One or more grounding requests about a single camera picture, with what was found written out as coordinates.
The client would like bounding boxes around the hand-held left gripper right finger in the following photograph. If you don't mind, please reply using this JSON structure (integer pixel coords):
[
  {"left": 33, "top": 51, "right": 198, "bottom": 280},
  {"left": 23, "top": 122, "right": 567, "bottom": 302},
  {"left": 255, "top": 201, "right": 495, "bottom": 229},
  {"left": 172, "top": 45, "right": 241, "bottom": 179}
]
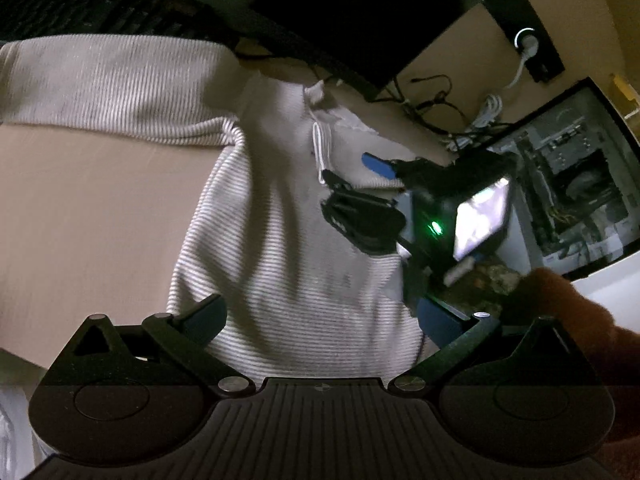
[{"left": 390, "top": 296, "right": 593, "bottom": 396}]

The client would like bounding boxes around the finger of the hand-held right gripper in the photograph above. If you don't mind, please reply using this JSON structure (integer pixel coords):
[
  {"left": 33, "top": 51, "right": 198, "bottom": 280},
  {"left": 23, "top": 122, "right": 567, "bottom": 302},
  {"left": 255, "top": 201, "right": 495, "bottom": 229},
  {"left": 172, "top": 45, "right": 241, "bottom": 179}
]
[
  {"left": 361, "top": 152, "right": 426, "bottom": 182},
  {"left": 320, "top": 170, "right": 407, "bottom": 256}
]

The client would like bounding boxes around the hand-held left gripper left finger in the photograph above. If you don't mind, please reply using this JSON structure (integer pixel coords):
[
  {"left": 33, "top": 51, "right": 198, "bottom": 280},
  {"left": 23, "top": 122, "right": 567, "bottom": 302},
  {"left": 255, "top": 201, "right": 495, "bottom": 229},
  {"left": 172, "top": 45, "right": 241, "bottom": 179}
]
[{"left": 47, "top": 294, "right": 253, "bottom": 397}]

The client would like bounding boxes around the striped white shirt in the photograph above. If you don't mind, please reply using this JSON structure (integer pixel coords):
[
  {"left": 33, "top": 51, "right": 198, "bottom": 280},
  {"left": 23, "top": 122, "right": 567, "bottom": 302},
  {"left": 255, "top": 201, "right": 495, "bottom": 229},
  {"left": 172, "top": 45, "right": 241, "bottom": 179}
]
[{"left": 0, "top": 35, "right": 451, "bottom": 378}]

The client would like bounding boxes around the person's right forearm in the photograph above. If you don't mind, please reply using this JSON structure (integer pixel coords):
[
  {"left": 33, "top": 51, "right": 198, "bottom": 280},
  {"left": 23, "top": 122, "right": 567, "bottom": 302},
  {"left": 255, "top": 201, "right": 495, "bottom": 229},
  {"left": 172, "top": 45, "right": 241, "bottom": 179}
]
[{"left": 500, "top": 267, "right": 640, "bottom": 480}]

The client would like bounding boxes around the white computer case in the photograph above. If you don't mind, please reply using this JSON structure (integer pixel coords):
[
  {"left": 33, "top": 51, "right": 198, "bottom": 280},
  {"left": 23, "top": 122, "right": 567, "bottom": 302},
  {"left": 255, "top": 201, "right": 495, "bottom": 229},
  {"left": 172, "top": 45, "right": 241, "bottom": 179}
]
[{"left": 480, "top": 77, "right": 640, "bottom": 341}]

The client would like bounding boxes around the black computer monitor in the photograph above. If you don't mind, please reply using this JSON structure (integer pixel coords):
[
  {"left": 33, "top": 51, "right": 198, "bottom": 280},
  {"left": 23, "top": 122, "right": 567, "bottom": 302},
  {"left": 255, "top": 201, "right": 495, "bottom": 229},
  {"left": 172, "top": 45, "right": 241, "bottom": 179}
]
[{"left": 240, "top": 0, "right": 531, "bottom": 103}]

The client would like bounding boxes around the black keyboard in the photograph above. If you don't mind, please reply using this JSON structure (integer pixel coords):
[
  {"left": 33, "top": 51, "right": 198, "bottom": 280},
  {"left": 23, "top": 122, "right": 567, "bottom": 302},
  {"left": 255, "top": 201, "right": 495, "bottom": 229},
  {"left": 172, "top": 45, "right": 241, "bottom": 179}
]
[{"left": 0, "top": 0, "right": 241, "bottom": 45}]

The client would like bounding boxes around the black cable bundle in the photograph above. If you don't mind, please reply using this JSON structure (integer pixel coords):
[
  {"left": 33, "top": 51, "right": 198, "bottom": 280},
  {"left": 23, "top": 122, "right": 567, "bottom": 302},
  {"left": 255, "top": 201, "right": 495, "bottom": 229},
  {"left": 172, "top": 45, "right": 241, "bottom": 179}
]
[{"left": 370, "top": 74, "right": 483, "bottom": 137}]

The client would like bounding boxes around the white cable bundle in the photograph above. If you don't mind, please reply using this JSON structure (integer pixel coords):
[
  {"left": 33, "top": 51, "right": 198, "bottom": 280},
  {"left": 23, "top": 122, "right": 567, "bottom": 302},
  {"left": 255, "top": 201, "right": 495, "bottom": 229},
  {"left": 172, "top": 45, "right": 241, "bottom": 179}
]
[{"left": 447, "top": 92, "right": 507, "bottom": 152}]

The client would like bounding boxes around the white power plug cable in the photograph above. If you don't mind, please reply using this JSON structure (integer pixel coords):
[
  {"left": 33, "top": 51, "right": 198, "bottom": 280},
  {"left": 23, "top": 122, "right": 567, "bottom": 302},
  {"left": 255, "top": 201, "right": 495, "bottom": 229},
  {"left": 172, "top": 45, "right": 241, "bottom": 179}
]
[{"left": 500, "top": 40, "right": 542, "bottom": 92}]

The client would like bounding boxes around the black wall power strip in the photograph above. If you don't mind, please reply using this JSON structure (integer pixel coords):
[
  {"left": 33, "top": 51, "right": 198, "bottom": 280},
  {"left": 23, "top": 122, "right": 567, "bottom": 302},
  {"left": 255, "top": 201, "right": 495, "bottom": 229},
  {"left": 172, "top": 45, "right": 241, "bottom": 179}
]
[{"left": 482, "top": 0, "right": 566, "bottom": 83}]

